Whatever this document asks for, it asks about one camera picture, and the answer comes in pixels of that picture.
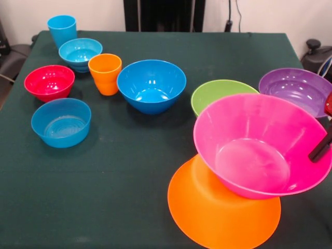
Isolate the green bowl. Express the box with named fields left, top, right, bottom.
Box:
left=190, top=79, right=260, bottom=118

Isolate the orange cup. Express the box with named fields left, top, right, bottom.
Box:
left=88, top=53, right=122, bottom=96

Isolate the purple bowl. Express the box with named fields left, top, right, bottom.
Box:
left=258, top=67, right=332, bottom=120

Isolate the small crimson bowl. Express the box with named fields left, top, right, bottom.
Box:
left=23, top=64, right=76, bottom=103

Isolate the black hanging cable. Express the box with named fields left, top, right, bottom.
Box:
left=224, top=0, right=243, bottom=33

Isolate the small ribbed cyan bowl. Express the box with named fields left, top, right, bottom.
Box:
left=58, top=37, right=103, bottom=73

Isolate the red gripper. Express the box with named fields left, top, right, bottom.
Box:
left=308, top=91, right=332, bottom=163

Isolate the translucent blue bowl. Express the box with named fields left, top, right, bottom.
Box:
left=31, top=98, right=92, bottom=149

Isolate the dark green tablecloth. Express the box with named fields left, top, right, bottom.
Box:
left=0, top=30, right=332, bottom=249

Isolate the blue cup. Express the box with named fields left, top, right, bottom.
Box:
left=47, top=15, right=78, bottom=50

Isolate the large pink bowl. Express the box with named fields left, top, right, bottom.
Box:
left=193, top=93, right=332, bottom=200

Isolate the large orange bowl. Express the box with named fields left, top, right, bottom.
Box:
left=167, top=153, right=282, bottom=249

